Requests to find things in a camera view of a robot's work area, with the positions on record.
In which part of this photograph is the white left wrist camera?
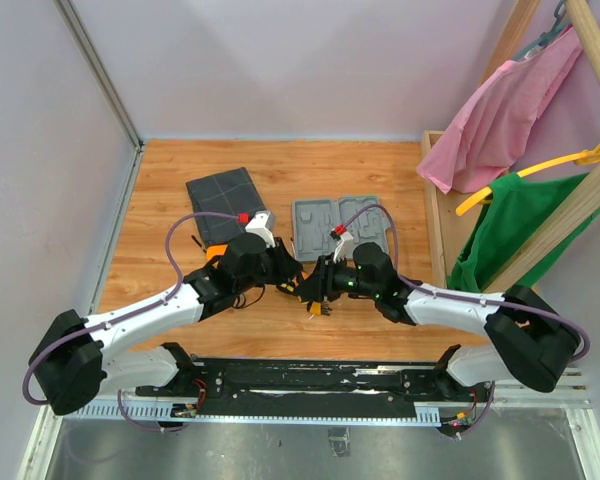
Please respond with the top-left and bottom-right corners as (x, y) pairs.
(245, 210), (276, 248)

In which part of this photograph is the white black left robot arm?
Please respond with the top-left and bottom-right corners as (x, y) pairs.
(25, 233), (302, 416)

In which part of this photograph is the black yellow thick screwdriver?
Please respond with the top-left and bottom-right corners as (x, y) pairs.
(276, 282), (296, 296)

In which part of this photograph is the aluminium frame rail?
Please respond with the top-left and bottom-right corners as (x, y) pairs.
(51, 350), (585, 431)

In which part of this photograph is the teal clothes hanger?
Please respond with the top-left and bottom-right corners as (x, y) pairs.
(512, 0), (571, 61)

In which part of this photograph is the green shirt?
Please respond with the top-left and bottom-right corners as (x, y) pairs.
(447, 174), (585, 292)

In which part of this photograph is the orange black hex key set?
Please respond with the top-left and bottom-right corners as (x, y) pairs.
(307, 301), (332, 316)

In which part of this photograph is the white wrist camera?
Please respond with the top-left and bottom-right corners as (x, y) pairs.
(333, 230), (354, 263)
(245, 210), (276, 248)

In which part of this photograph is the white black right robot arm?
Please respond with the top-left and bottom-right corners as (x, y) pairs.
(297, 243), (588, 400)

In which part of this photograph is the yellow clothes hanger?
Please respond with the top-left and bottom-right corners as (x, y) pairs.
(454, 112), (600, 216)

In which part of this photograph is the pink shirt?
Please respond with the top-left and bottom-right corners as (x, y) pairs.
(417, 27), (582, 194)

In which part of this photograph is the dark grey checked cloth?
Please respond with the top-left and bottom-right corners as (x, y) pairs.
(186, 167), (265, 247)

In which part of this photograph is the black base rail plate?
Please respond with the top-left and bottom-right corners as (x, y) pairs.
(135, 357), (487, 420)

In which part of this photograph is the grey plastic tool case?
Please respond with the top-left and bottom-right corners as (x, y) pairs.
(292, 195), (390, 263)

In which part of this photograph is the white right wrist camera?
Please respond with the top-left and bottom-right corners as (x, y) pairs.
(333, 230), (354, 263)

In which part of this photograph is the orange tape measure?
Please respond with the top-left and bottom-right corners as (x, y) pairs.
(206, 244), (228, 260)

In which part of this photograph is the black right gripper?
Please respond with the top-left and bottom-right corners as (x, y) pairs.
(293, 252), (379, 303)

